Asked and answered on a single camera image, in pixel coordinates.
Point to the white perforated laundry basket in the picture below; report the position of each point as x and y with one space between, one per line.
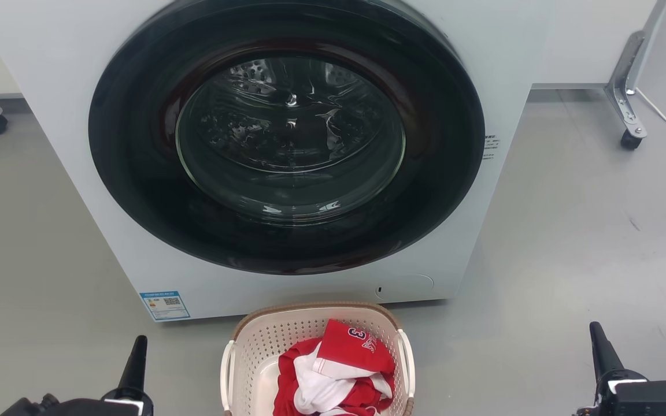
263 346

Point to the small warning text label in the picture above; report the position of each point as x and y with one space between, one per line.
491 147

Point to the blue energy label sticker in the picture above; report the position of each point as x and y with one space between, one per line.
164 305

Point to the red garment with number three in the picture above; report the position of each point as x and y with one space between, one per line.
347 346

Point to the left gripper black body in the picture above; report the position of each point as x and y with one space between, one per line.
78 408

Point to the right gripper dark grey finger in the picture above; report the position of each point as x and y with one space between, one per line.
606 352

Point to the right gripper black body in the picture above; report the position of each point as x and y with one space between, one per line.
657 400

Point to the red garment with white trim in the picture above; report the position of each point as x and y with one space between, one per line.
287 384

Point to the white front-load washing machine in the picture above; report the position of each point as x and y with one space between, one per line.
50 58

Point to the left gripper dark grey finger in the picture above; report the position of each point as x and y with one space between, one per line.
134 364

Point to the black round washing machine door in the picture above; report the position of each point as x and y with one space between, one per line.
130 173

